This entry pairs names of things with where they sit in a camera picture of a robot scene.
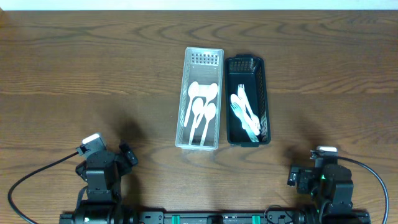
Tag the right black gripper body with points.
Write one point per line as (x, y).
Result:
(298, 177)

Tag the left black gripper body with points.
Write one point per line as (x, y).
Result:
(126, 154)

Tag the white plastic spoon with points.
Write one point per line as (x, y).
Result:
(212, 93)
(193, 91)
(196, 108)
(210, 112)
(235, 99)

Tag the white plastic fork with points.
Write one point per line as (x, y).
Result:
(242, 95)
(255, 120)

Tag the pale green plastic fork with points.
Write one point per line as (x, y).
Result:
(239, 113)

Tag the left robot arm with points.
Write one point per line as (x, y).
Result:
(101, 201)

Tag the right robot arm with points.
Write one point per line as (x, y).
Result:
(330, 187)

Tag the black plastic mesh basket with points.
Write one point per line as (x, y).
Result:
(250, 71)

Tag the clear plastic mesh basket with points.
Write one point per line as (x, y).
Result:
(204, 66)

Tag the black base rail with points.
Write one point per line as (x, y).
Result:
(276, 216)

